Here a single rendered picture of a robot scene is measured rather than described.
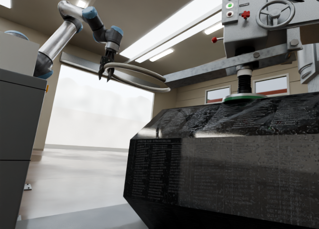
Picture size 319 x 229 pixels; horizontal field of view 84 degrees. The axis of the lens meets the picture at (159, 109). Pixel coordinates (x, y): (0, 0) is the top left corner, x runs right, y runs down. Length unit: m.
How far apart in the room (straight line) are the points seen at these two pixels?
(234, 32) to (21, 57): 1.13
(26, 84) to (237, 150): 1.03
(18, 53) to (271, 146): 1.25
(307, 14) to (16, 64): 1.43
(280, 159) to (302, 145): 0.07
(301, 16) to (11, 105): 1.41
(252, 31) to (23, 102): 1.18
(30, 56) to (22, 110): 0.32
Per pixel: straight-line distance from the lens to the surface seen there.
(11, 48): 1.25
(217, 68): 1.02
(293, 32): 1.07
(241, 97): 0.90
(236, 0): 1.14
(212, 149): 0.74
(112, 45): 1.28
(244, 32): 1.04
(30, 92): 1.12
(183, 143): 0.82
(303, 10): 1.11
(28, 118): 1.11
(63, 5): 1.80
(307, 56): 1.74
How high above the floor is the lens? 0.57
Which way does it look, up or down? 11 degrees up
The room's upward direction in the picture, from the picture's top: 5 degrees clockwise
